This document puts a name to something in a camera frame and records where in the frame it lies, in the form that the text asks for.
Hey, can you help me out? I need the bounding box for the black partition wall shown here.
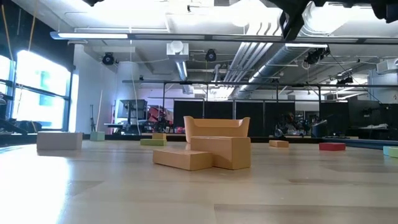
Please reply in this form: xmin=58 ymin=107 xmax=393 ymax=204
xmin=173 ymin=100 xmax=296 ymax=138

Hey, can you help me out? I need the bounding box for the silver ventilation duct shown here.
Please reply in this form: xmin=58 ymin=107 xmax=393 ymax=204
xmin=223 ymin=42 xmax=312 ymax=94

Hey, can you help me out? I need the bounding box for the bright window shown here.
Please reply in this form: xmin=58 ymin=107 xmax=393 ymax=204
xmin=0 ymin=49 xmax=73 ymax=131

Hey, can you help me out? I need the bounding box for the ceiling light strip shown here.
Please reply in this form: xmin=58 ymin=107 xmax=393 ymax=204
xmin=49 ymin=30 xmax=130 ymax=40

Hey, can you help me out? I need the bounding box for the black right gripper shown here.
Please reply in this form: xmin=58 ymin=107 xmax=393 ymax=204
xmin=269 ymin=0 xmax=315 ymax=42

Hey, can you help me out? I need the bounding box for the black ceiling speaker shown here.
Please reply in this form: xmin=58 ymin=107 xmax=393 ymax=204
xmin=101 ymin=52 xmax=116 ymax=66
xmin=205 ymin=49 xmax=218 ymax=63

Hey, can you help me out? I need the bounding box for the dark red wooden block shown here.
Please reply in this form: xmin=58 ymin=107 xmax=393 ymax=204
xmin=318 ymin=142 xmax=346 ymax=152

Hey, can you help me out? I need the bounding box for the thick orange wooden block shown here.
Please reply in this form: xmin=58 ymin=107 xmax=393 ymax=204
xmin=190 ymin=136 xmax=252 ymax=170

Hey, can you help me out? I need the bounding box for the black background frame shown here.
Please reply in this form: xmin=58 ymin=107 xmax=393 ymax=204
xmin=122 ymin=80 xmax=398 ymax=138

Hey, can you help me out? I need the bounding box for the monitor on stand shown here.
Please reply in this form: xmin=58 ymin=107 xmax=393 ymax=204
xmin=117 ymin=98 xmax=149 ymax=126

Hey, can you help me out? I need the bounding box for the white ceiling unit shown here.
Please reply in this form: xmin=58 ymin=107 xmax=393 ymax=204
xmin=166 ymin=40 xmax=190 ymax=62

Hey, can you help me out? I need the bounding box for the yellow plastic bin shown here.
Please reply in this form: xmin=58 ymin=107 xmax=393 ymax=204
xmin=183 ymin=116 xmax=251 ymax=152

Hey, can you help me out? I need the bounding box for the person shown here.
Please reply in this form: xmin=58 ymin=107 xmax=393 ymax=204
xmin=275 ymin=111 xmax=312 ymax=138

